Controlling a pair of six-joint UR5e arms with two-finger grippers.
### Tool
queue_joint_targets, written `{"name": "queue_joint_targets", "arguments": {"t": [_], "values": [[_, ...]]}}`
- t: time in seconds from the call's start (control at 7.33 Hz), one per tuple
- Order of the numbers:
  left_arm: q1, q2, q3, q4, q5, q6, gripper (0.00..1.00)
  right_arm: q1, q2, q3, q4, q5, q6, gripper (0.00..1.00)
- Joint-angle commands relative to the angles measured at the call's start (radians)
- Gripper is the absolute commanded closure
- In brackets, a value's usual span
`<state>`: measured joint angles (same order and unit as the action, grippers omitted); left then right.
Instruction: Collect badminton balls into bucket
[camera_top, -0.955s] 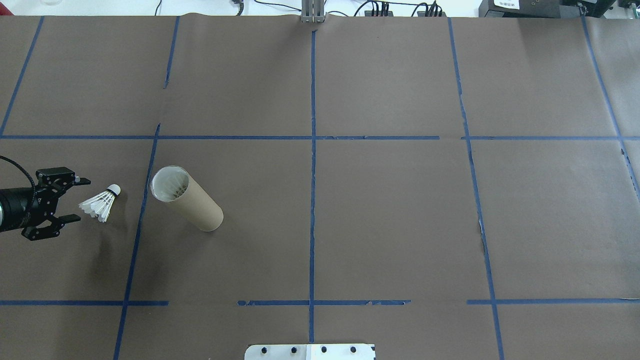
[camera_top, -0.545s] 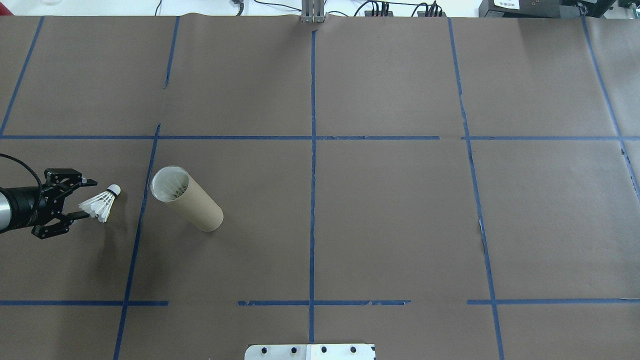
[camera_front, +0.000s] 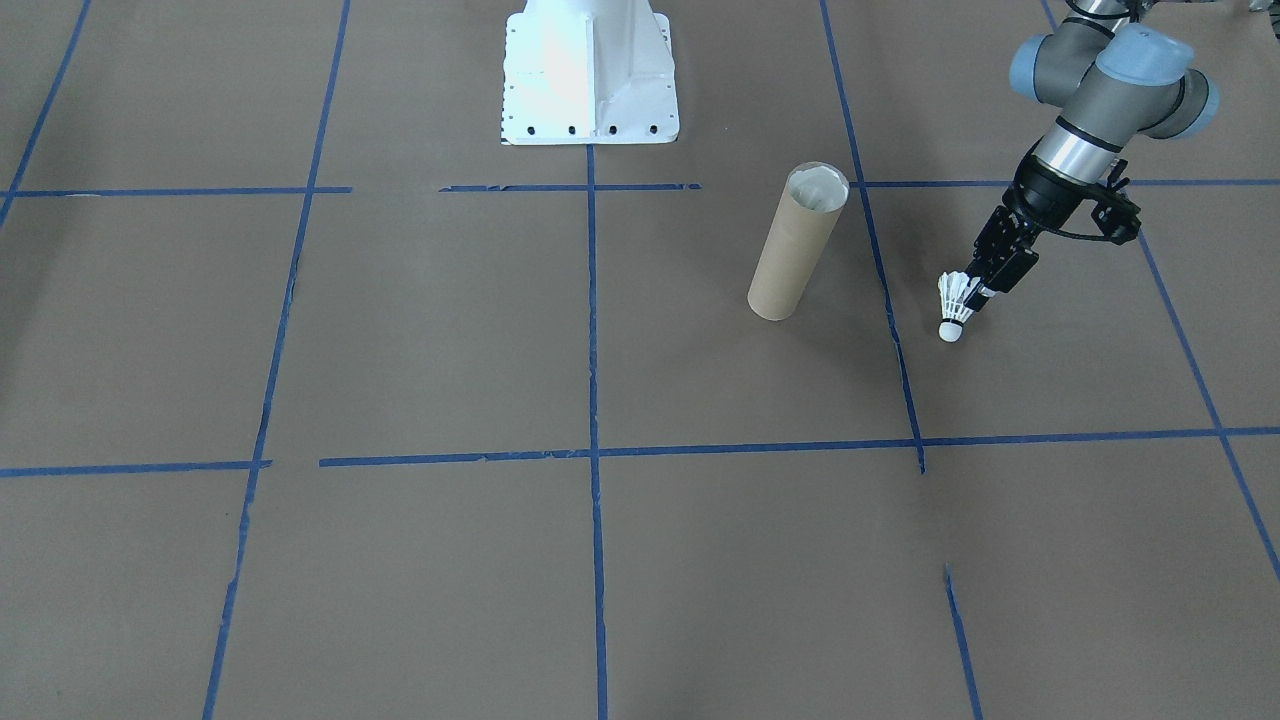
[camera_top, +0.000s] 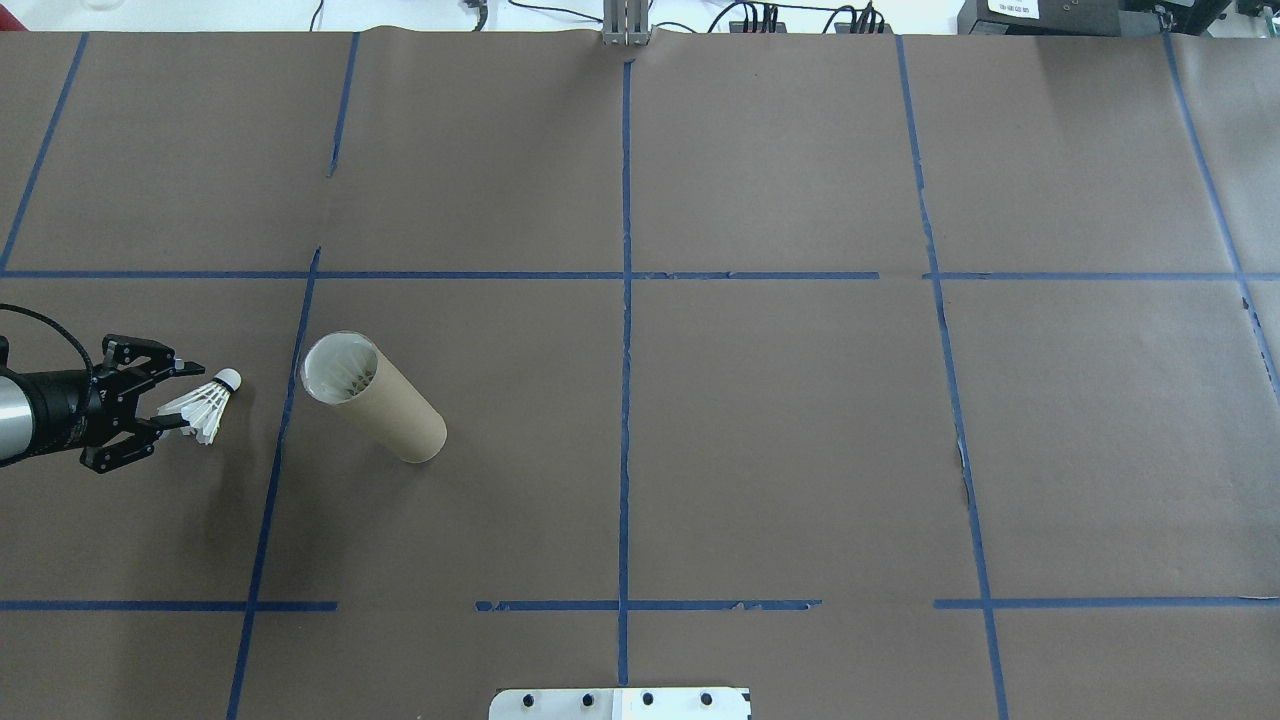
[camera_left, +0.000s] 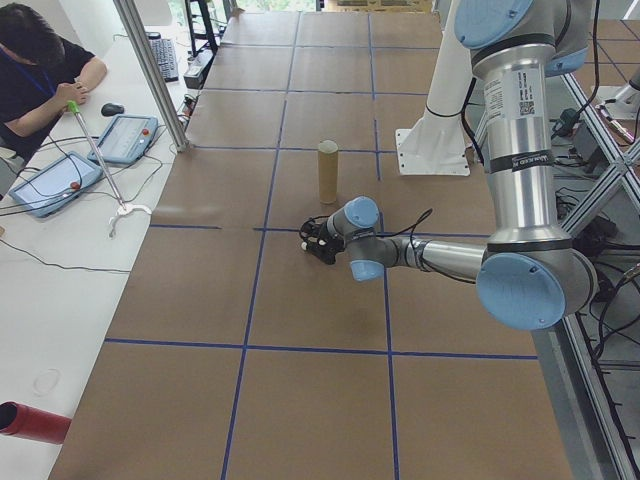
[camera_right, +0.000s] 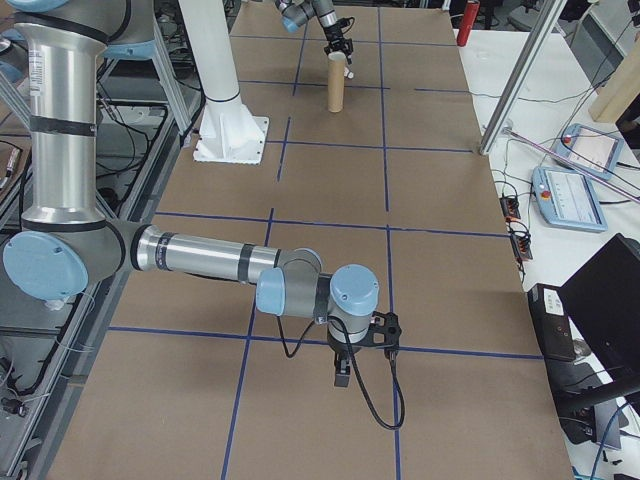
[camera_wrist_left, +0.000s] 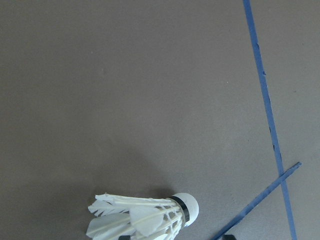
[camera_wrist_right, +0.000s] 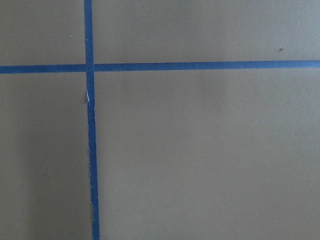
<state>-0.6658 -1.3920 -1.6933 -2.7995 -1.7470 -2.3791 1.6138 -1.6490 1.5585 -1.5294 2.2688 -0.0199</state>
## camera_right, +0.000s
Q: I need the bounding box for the red cylinder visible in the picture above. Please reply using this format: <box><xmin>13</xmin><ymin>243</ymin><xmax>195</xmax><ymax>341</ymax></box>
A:
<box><xmin>456</xmin><ymin>0</ymin><xmax>480</xmax><ymax>48</ymax></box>

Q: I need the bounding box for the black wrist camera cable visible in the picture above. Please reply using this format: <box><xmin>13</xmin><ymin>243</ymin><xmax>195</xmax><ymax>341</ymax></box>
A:
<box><xmin>277</xmin><ymin>314</ymin><xmax>407</xmax><ymax>431</ymax></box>

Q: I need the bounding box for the black monitor stand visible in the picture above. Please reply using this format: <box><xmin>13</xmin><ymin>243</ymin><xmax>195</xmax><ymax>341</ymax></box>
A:
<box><xmin>551</xmin><ymin>368</ymin><xmax>640</xmax><ymax>444</ymax></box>

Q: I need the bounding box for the metal cylinder tool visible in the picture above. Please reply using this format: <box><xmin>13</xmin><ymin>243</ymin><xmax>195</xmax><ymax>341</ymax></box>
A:
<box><xmin>0</xmin><ymin>146</ymin><xmax>22</xmax><ymax>190</ymax></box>

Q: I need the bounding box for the black computer box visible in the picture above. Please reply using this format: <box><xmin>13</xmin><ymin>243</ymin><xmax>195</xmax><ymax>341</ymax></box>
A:
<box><xmin>526</xmin><ymin>282</ymin><xmax>579</xmax><ymax>363</ymax></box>

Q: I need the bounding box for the blue cable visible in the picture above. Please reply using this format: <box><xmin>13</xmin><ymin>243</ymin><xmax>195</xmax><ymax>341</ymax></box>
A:
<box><xmin>588</xmin><ymin>403</ymin><xmax>628</xmax><ymax>480</ymax></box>

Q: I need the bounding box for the thin metal rod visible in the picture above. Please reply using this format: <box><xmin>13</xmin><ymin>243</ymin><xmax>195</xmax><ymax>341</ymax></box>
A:
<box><xmin>501</xmin><ymin>126</ymin><xmax>640</xmax><ymax>202</ymax></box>

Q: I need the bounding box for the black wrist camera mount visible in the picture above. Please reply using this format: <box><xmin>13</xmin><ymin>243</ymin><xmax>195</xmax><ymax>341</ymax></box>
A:
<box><xmin>368</xmin><ymin>309</ymin><xmax>403</xmax><ymax>352</ymax></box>

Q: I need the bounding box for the thin black cable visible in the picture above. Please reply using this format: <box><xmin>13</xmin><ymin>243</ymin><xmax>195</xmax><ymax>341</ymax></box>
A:
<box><xmin>468</xmin><ymin>72</ymin><xmax>619</xmax><ymax>104</ymax></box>

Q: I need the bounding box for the blue teach pendant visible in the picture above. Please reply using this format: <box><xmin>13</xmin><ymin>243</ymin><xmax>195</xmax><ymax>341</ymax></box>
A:
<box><xmin>551</xmin><ymin>122</ymin><xmax>626</xmax><ymax>182</ymax></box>
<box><xmin>530</xmin><ymin>165</ymin><xmax>609</xmax><ymax>234</ymax></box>

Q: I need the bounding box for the aluminium frame post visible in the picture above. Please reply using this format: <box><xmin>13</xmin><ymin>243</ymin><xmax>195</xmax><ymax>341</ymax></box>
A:
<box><xmin>478</xmin><ymin>0</ymin><xmax>569</xmax><ymax>157</ymax></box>

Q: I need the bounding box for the brown cardboard tube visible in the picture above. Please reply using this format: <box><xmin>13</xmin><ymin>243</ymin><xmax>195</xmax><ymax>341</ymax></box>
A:
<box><xmin>326</xmin><ymin>52</ymin><xmax>348</xmax><ymax>113</ymax></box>

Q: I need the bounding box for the light wooden block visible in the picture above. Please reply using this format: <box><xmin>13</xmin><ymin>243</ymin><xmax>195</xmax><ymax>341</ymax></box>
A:
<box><xmin>588</xmin><ymin>43</ymin><xmax>640</xmax><ymax>124</ymax></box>

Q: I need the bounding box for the black monitor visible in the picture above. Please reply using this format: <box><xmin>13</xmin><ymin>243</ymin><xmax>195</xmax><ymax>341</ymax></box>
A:
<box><xmin>556</xmin><ymin>232</ymin><xmax>640</xmax><ymax>374</ymax></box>

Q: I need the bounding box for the white pillar with base plate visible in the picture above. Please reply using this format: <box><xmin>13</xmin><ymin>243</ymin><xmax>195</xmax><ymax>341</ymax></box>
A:
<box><xmin>177</xmin><ymin>0</ymin><xmax>271</xmax><ymax>166</ymax></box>

